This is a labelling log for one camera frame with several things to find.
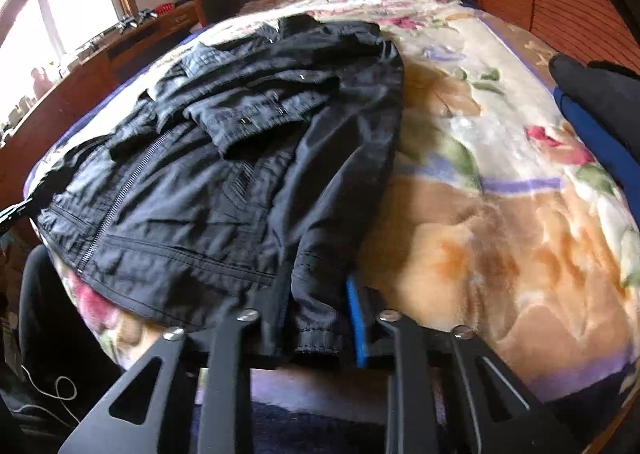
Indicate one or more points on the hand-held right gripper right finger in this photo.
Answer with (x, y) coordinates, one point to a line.
(357, 324)

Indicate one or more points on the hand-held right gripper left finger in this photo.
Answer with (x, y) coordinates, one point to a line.
(235, 349)

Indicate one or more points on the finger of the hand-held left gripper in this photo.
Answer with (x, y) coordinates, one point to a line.
(15, 214)

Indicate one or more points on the black jacket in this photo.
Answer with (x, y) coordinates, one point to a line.
(225, 159)

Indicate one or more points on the dark bulky object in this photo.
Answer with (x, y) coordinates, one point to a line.
(60, 324)

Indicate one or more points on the wooden desk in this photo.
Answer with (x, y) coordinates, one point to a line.
(65, 99)

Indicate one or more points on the floral blanket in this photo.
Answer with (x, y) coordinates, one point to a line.
(475, 234)

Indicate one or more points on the red basket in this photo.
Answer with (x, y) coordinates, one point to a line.
(162, 9)

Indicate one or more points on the blue folded garment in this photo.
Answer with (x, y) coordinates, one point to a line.
(600, 149)

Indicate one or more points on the black folded garment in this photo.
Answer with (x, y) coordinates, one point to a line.
(600, 89)

